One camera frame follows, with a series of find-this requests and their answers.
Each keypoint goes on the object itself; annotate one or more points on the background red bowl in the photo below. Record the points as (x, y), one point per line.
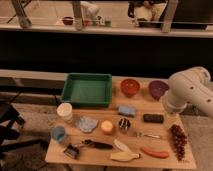
(67, 20)

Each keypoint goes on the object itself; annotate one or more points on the black binder clip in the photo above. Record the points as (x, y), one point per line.
(72, 151)

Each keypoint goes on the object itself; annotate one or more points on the orange round fruit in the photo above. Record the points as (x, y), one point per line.
(107, 127)

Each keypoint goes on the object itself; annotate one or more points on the small metal cup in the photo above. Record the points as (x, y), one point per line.
(124, 125)

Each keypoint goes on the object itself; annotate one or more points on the orange carrot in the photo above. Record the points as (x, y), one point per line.
(161, 154)

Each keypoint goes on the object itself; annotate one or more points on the crumpled blue grey cloth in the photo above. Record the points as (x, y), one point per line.
(86, 124)

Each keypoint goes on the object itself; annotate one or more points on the black handled brush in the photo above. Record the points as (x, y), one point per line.
(98, 145)

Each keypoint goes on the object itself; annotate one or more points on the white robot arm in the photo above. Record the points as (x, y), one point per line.
(189, 86)

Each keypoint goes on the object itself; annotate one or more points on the dark red grape bunch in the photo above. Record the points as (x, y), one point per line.
(179, 140)

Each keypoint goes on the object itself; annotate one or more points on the blue plastic cup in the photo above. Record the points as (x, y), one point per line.
(58, 134)

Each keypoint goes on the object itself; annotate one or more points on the black rectangular block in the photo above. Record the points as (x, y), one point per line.
(153, 118)

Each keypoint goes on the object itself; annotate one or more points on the metal spoon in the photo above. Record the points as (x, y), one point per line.
(140, 134)

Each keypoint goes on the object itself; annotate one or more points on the white spatula piece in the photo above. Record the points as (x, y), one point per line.
(121, 146)

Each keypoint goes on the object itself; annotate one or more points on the background person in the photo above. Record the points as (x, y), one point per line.
(148, 10)

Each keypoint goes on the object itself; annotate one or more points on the green plastic tray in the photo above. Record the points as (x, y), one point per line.
(87, 90)

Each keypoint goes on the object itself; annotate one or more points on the purple bowl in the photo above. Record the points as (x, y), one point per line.
(157, 89)

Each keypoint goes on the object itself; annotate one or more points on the blue sponge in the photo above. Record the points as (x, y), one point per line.
(126, 111)

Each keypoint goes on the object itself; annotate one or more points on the white paper cup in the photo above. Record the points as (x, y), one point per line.
(64, 110)

